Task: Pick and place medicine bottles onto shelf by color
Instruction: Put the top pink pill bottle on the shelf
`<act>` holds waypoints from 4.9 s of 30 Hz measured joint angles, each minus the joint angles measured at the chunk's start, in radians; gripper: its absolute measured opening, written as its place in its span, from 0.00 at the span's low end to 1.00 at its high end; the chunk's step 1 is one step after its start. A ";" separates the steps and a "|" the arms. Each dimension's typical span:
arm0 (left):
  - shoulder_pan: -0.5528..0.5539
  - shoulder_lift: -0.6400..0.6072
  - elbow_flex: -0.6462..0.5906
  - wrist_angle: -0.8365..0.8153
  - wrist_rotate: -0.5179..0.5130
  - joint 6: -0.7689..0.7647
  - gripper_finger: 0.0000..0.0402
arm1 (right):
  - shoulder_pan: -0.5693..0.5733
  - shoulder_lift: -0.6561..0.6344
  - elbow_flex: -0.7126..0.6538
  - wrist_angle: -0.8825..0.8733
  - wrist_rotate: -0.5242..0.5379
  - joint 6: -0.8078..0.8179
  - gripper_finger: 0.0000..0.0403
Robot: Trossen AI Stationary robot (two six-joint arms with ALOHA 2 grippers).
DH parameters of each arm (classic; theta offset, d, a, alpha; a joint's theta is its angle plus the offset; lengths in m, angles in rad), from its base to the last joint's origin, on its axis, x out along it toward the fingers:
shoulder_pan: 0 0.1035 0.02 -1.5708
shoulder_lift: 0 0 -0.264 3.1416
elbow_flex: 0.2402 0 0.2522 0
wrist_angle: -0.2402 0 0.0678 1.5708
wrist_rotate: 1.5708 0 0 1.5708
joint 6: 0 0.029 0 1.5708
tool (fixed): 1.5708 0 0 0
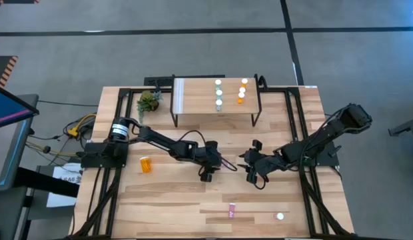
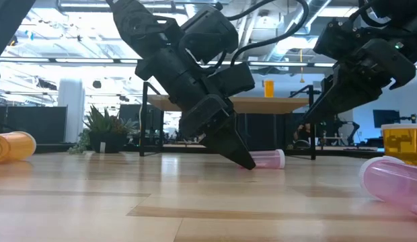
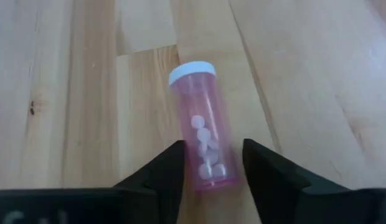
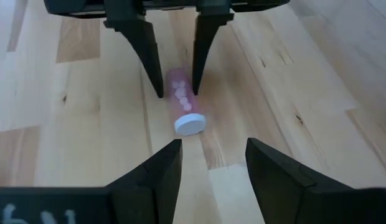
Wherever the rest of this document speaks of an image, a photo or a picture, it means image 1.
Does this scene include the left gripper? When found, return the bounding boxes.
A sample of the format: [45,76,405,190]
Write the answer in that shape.
[198,140,238,183]

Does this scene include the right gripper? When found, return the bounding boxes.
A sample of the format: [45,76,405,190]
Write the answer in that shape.
[236,139,272,185]

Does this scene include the wooden shelf black legs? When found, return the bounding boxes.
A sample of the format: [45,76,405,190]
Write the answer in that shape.
[169,73,263,128]

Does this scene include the green potted plant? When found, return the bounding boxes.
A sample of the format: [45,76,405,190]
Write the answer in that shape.
[136,89,163,123]

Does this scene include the black power strip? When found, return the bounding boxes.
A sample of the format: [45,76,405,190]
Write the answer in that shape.
[143,75,175,87]

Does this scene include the white printed paper sheet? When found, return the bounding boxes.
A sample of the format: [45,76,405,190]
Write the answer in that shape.
[45,162,83,209]

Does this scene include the grey monitor cart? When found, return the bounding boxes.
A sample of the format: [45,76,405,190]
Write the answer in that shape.
[0,94,40,240]

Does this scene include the computer monitor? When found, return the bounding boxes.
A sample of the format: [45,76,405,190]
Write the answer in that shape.
[0,83,40,131]

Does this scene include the black mat hazard-striped edge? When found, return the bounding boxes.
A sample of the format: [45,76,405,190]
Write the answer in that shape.
[0,55,19,89]

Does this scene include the black aluminium table frame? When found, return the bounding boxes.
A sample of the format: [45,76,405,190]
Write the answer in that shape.
[68,85,356,240]

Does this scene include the yellow cable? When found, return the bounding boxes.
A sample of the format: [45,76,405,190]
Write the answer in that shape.
[66,113,98,138]

